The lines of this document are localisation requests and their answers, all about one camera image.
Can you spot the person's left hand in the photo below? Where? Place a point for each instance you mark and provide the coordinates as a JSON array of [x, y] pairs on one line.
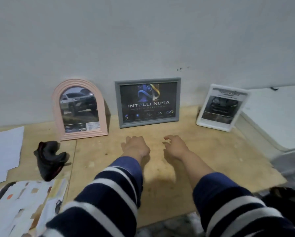
[[136, 148]]

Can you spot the person's right hand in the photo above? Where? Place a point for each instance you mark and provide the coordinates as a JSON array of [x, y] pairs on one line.
[[178, 146]]

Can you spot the white rectangular photo frame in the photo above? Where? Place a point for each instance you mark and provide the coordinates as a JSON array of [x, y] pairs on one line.
[[200, 123]]

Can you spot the grey rectangular photo frame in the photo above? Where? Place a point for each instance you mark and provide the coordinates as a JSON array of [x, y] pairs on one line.
[[117, 103]]

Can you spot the double-sided arched brochure picture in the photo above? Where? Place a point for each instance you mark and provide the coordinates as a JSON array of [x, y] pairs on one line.
[[78, 106]]

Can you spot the black cleaning cloth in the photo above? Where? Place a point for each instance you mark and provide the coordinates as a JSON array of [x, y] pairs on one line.
[[50, 160]]

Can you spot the pink arched photo frame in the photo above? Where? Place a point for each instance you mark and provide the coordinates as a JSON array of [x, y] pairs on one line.
[[55, 108]]

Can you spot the cut brochure pages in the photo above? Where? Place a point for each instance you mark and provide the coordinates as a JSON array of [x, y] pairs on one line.
[[51, 207]]

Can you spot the white paper sheets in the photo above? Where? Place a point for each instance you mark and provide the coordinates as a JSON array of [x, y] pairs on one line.
[[4, 150]]

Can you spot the cut-up car brochure page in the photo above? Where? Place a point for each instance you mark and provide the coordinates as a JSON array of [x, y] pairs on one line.
[[11, 209]]

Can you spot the person's right forearm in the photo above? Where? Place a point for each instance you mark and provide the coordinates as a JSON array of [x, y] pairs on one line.
[[231, 202]]

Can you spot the person's left forearm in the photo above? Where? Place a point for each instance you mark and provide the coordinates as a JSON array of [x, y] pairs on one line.
[[100, 202]]

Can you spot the white cabinet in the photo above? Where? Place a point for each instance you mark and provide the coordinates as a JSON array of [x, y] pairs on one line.
[[275, 115]]

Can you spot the small black clip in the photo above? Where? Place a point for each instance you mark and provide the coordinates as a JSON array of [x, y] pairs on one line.
[[274, 88]]

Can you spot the black bag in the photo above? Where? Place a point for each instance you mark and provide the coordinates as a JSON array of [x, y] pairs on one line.
[[285, 207]]

